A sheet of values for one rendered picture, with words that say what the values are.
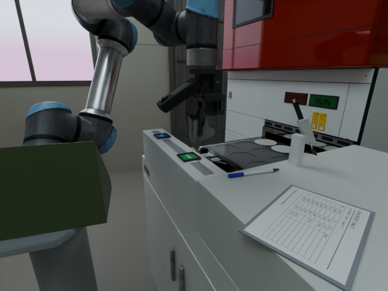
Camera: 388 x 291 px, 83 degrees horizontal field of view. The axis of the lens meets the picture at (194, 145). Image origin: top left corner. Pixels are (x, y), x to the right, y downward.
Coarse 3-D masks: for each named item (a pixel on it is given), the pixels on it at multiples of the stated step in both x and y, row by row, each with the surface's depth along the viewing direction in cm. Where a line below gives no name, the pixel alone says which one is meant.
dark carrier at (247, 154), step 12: (228, 144) 98; (240, 144) 99; (252, 144) 99; (276, 144) 98; (288, 144) 98; (228, 156) 84; (240, 156) 84; (252, 156) 84; (264, 156) 84; (276, 156) 84; (288, 156) 84
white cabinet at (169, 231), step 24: (144, 168) 105; (144, 192) 114; (168, 216) 77; (168, 240) 82; (192, 240) 60; (168, 264) 87; (192, 264) 61; (216, 264) 48; (168, 288) 93; (192, 288) 64; (216, 288) 50
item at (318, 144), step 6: (264, 126) 114; (264, 132) 115; (270, 132) 111; (276, 132) 108; (282, 132) 104; (288, 132) 102; (288, 138) 102; (312, 144) 91; (318, 144) 88; (324, 144) 86; (330, 144) 85
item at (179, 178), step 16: (144, 144) 98; (160, 144) 79; (176, 144) 79; (160, 160) 78; (176, 160) 64; (160, 176) 81; (176, 176) 64; (192, 176) 54; (208, 176) 54; (176, 192) 67; (192, 192) 55; (192, 208) 56; (192, 224) 58
